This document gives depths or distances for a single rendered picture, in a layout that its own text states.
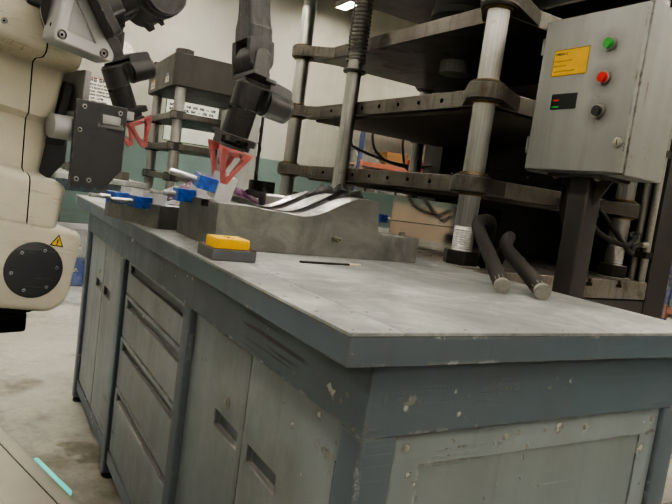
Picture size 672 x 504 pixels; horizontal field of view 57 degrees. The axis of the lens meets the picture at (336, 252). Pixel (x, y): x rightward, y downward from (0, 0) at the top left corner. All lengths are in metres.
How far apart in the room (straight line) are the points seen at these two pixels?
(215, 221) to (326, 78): 8.45
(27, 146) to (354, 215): 0.66
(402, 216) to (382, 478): 1.44
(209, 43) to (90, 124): 7.80
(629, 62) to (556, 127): 0.23
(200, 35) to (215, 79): 2.94
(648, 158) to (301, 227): 0.85
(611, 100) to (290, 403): 1.09
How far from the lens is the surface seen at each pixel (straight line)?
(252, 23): 1.29
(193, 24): 8.99
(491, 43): 1.77
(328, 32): 9.73
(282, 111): 1.30
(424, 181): 1.97
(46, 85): 1.27
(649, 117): 1.64
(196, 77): 6.05
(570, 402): 0.94
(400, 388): 0.72
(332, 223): 1.32
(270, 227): 1.26
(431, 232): 2.18
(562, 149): 1.69
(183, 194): 1.37
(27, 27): 1.20
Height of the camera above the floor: 0.94
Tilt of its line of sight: 5 degrees down
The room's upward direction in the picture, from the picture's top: 8 degrees clockwise
